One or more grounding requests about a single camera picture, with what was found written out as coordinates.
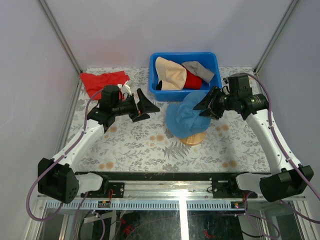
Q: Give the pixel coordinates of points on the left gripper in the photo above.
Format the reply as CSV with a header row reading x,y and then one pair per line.
x,y
144,105

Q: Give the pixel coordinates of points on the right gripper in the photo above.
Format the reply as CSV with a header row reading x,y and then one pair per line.
x,y
212,112

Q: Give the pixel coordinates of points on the blue bucket hat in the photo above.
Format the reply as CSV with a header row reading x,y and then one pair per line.
x,y
182,120

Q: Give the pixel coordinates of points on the wooden hat stand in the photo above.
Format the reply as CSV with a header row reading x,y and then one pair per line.
x,y
193,140

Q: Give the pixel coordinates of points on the grey hat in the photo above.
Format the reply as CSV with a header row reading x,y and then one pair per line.
x,y
199,70

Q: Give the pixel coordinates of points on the blue plastic bin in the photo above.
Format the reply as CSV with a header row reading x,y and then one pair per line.
x,y
207,59

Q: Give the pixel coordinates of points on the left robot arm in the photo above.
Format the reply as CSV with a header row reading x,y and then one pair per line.
x,y
57,176

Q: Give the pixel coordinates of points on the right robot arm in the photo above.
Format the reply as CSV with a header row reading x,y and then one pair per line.
x,y
288,177

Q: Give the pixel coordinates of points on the red hat in bin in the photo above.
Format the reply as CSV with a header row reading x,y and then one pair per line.
x,y
192,82

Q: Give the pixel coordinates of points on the floral table mat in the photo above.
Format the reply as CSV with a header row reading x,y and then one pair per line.
x,y
230,145

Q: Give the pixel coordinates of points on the beige bucket hat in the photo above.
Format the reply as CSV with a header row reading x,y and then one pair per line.
x,y
171,76

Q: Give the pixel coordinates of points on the red cloth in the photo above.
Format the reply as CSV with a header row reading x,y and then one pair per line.
x,y
93,83

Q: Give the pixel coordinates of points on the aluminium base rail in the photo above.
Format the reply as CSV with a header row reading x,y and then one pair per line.
x,y
160,191

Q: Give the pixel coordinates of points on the right aluminium frame post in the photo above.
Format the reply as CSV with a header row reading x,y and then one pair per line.
x,y
276,34

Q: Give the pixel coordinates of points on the aluminium frame post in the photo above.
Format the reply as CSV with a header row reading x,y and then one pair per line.
x,y
59,34
276,34

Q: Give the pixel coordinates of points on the left aluminium frame post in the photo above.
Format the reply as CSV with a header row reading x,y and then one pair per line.
x,y
59,34

